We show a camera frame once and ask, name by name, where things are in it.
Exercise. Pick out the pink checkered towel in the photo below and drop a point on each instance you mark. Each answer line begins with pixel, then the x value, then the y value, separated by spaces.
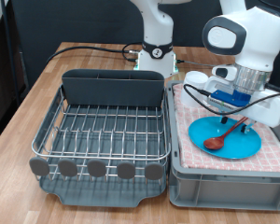
pixel 183 137

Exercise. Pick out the grey plastic drain tray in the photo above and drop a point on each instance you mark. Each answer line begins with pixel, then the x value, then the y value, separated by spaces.
pixel 99 196

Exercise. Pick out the blue plate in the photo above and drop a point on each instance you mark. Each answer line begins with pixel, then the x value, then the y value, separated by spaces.
pixel 239 146

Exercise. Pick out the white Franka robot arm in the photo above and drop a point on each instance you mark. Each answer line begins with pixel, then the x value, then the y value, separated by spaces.
pixel 255 40

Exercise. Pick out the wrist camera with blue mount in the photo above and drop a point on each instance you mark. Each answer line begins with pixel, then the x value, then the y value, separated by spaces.
pixel 233 96

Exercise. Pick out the dark grey cutlery holder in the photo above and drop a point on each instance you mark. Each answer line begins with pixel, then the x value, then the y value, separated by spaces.
pixel 112 90

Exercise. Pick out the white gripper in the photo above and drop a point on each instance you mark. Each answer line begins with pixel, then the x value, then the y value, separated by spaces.
pixel 267 109

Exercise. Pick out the grey plastic crate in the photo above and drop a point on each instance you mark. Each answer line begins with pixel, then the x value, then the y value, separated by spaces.
pixel 227 189

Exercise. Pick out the dark metal pole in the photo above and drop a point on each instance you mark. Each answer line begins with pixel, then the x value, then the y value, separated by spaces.
pixel 8 40

